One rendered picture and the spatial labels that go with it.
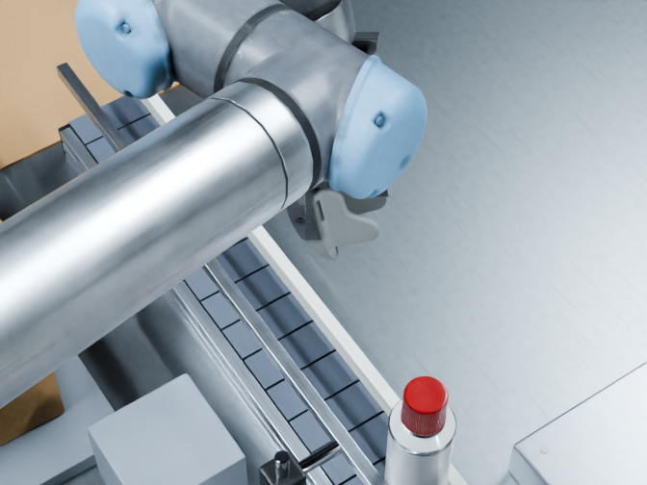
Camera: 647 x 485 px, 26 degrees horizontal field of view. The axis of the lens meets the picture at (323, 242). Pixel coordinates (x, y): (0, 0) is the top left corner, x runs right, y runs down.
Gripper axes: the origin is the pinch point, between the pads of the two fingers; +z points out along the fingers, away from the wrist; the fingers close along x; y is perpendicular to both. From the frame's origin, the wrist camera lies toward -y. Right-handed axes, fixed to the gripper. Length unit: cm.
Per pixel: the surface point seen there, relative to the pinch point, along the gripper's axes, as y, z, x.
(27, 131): -40, 12, 28
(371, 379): 1.8, 15.8, -0.9
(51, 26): -42, 9, 43
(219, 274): -11.4, 7.7, 3.6
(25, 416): -28.4, 14.6, -7.8
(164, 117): -22.6, 7.5, 24.8
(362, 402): 0.5, 19.2, -0.9
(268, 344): -6.0, 9.7, -2.6
